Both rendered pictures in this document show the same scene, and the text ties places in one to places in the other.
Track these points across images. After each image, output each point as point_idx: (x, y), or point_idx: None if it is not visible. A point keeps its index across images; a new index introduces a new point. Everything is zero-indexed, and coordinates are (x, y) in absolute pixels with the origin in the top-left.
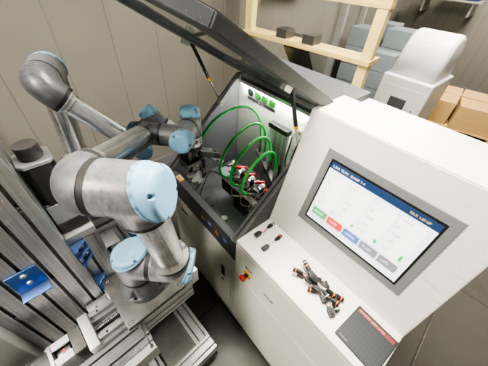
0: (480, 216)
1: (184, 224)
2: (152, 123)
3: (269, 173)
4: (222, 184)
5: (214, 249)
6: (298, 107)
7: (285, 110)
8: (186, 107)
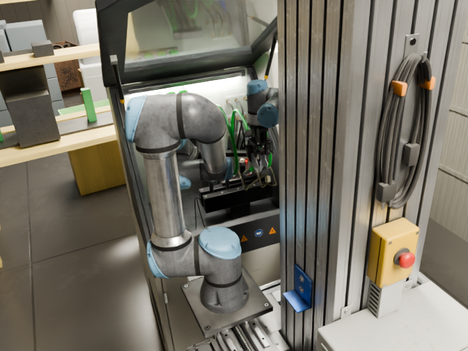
0: None
1: (189, 317)
2: (274, 98)
3: (239, 152)
4: (207, 207)
5: (267, 267)
6: (223, 76)
7: (202, 90)
8: (255, 82)
